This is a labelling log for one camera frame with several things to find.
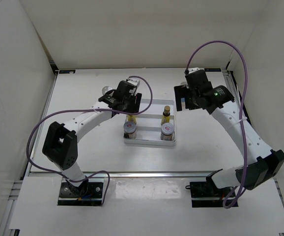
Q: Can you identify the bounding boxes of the yellow label bottle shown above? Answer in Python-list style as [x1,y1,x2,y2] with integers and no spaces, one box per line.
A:
[161,106,170,125]
[126,115,137,124]

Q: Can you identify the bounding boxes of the short spice jar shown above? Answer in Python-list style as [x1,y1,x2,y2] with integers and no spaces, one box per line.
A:
[123,121,137,139]
[160,123,174,141]

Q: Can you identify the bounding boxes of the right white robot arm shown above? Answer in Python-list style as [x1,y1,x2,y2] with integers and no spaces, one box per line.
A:
[174,68,284,197]

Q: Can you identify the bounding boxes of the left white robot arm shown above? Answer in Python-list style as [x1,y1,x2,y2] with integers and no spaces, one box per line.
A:
[42,78,142,197]

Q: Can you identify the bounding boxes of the white divided organizer tray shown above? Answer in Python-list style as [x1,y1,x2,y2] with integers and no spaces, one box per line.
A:
[123,99,176,147]

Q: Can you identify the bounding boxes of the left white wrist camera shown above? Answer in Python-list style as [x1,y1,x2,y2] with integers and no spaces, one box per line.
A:
[126,78,140,88]

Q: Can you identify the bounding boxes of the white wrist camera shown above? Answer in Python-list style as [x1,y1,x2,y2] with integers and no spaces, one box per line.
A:
[126,78,140,88]
[184,67,200,75]

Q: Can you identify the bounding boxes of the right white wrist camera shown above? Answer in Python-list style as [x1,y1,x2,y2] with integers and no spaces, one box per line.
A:
[184,67,200,75]

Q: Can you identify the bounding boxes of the aluminium front rail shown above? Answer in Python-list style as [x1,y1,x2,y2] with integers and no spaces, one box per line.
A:
[28,171,212,178]

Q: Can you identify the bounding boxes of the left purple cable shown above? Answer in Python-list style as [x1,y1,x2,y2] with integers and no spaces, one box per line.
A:
[27,75,154,206]

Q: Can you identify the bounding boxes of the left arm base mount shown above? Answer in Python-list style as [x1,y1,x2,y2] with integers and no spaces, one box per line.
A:
[57,178,110,207]

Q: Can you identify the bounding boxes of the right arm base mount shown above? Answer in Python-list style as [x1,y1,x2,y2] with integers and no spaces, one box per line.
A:
[185,181,233,208]

